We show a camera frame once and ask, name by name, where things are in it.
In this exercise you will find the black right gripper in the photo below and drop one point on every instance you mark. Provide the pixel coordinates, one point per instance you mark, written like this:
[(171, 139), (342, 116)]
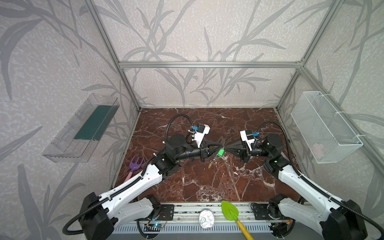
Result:
[(244, 151)]

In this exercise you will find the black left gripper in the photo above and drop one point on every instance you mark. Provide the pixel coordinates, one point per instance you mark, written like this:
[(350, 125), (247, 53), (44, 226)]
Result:
[(203, 151)]

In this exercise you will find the key with green tag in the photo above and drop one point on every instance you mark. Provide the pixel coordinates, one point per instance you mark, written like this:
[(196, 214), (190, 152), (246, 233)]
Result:
[(220, 152)]

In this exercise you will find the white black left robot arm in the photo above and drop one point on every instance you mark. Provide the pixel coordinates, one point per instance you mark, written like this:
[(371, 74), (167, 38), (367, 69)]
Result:
[(141, 183)]

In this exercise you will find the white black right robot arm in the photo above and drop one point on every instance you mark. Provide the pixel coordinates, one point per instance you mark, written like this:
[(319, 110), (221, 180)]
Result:
[(303, 183)]

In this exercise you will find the round silver tin lid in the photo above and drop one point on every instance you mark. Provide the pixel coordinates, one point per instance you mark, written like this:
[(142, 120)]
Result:
[(206, 219)]

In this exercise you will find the pink object in basket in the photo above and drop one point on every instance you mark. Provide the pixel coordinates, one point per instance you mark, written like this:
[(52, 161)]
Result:
[(318, 151)]

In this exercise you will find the purple toy rake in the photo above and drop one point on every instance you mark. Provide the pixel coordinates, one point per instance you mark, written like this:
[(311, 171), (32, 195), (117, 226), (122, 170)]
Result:
[(135, 164)]

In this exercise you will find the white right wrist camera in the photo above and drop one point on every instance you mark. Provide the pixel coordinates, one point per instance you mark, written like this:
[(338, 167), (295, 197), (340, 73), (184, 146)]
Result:
[(250, 138)]

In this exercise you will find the green toy shovel yellow handle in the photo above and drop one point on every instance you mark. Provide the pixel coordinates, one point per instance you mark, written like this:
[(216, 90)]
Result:
[(231, 213)]

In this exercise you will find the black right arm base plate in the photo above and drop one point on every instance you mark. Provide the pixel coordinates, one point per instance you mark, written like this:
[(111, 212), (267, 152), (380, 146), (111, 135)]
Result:
[(267, 211)]

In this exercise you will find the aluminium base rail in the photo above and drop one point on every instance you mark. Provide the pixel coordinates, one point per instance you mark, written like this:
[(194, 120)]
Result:
[(191, 214)]

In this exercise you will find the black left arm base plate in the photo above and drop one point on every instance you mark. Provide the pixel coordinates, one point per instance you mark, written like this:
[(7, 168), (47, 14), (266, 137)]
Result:
[(163, 213)]

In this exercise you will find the white wire mesh basket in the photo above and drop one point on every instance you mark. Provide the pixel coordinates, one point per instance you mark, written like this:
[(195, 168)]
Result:
[(321, 123)]

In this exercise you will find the clear plastic wall tray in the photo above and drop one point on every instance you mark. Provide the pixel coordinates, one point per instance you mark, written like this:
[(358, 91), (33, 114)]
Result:
[(79, 138)]

